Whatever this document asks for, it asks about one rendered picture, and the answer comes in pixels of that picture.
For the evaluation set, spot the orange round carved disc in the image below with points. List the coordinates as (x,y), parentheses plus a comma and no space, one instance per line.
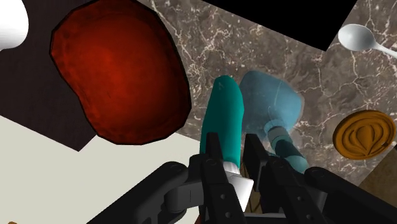
(363,135)

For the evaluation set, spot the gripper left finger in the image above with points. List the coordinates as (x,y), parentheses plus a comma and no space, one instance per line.
(214,189)

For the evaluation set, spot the white spoon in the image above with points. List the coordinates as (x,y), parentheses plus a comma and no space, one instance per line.
(356,37)

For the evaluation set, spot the dark red bowl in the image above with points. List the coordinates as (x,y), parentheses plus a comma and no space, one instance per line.
(118,71)

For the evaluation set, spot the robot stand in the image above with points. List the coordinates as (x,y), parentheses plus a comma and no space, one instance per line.
(24,93)

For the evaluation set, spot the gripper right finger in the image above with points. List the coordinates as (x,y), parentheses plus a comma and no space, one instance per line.
(288,192)

